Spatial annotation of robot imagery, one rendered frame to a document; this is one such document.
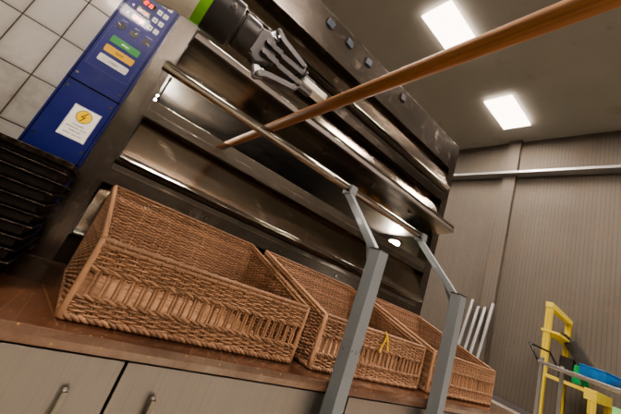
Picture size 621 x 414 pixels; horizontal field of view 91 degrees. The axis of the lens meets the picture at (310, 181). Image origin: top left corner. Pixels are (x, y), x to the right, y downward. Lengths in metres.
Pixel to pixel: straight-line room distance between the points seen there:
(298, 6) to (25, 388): 1.60
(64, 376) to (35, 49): 0.93
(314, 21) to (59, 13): 1.04
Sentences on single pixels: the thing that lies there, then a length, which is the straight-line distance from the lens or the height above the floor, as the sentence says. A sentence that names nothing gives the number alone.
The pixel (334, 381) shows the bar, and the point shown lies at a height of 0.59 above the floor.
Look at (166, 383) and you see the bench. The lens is 0.76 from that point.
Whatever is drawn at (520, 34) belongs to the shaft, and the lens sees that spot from 0.51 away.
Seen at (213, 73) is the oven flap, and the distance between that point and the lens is 1.30.
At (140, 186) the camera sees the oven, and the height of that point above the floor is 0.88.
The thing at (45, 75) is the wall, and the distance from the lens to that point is 1.27.
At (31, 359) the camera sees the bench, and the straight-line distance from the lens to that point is 0.71.
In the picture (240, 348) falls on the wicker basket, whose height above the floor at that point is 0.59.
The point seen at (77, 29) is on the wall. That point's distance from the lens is 1.32.
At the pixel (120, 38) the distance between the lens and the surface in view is 1.29.
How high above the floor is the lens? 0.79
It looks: 17 degrees up
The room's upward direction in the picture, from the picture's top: 22 degrees clockwise
